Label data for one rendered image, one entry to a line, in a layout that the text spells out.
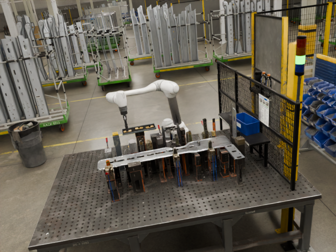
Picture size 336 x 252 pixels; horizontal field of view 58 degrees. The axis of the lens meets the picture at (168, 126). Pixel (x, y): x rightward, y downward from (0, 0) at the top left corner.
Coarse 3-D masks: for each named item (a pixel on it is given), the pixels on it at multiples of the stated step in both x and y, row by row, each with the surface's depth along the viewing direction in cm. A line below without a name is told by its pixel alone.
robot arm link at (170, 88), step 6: (162, 84) 338; (168, 84) 333; (174, 84) 332; (162, 90) 341; (168, 90) 334; (174, 90) 332; (168, 96) 340; (174, 96) 342; (168, 102) 349; (174, 102) 346; (174, 108) 350; (174, 114) 354; (174, 120) 359; (180, 120) 362; (180, 126) 362
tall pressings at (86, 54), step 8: (64, 24) 1129; (72, 24) 1136; (80, 24) 1139; (72, 32) 1143; (48, 40) 1112; (72, 40) 1150; (80, 40) 1154; (48, 48) 1120; (72, 56) 1171; (88, 56) 1183; (64, 64) 1148; (72, 64) 1153
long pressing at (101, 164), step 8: (216, 136) 328; (224, 136) 327; (192, 144) 318; (200, 144) 316; (216, 144) 312; (224, 144) 310; (144, 152) 314; (152, 152) 312; (168, 152) 308; (184, 152) 306; (192, 152) 305; (104, 160) 308; (112, 160) 306; (128, 160) 303; (136, 160) 301; (144, 160) 300; (104, 168) 295
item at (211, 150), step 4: (208, 148) 298; (212, 148) 296; (208, 152) 299; (212, 152) 294; (208, 156) 302; (212, 156) 295; (212, 160) 296; (212, 164) 300; (212, 168) 302; (212, 172) 303; (208, 176) 314; (212, 176) 305; (216, 176) 304; (212, 180) 306
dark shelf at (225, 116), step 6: (222, 114) 375; (228, 114) 373; (228, 120) 356; (240, 132) 324; (258, 132) 319; (246, 138) 310; (252, 138) 309; (258, 138) 307; (264, 138) 306; (252, 144) 299; (258, 144) 300
